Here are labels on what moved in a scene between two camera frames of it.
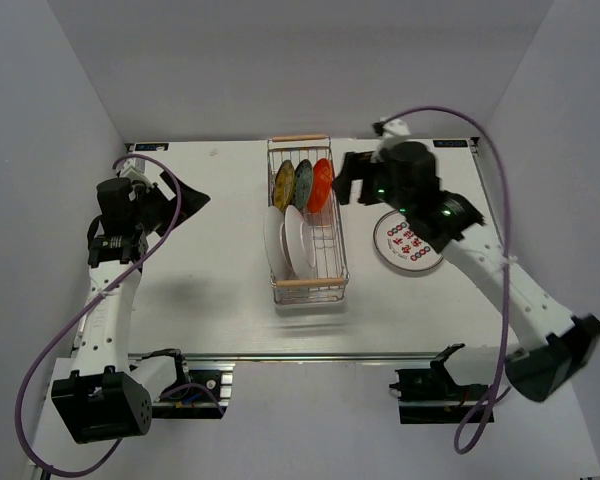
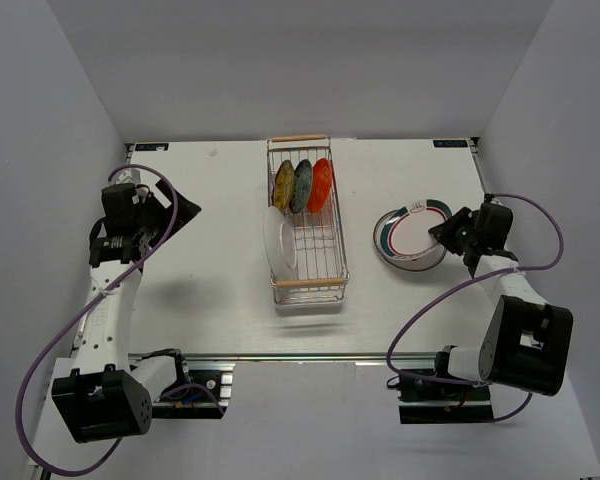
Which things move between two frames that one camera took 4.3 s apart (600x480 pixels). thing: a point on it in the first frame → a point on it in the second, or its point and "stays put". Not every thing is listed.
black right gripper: x=355 y=167 → x=444 y=232
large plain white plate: x=273 y=221 stays put
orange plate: x=320 y=185 stays put
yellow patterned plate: x=284 y=185 stays put
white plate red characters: x=398 y=244 stays put
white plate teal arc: x=300 y=243 → x=402 y=235
